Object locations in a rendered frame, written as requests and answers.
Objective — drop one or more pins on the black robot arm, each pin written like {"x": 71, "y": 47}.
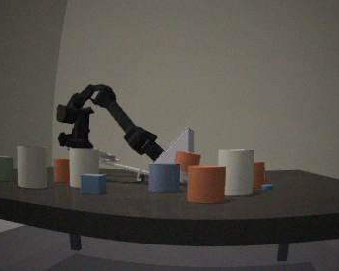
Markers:
{"x": 140, "y": 140}

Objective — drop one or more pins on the orange cylinder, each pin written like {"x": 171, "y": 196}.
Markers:
{"x": 61, "y": 170}
{"x": 186, "y": 159}
{"x": 258, "y": 174}
{"x": 206, "y": 184}

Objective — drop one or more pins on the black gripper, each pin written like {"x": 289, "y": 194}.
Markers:
{"x": 81, "y": 137}

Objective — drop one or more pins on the green cylinder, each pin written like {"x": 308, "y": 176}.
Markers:
{"x": 6, "y": 168}

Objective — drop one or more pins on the white cylinder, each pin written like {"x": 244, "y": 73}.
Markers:
{"x": 32, "y": 165}
{"x": 239, "y": 171}
{"x": 82, "y": 161}

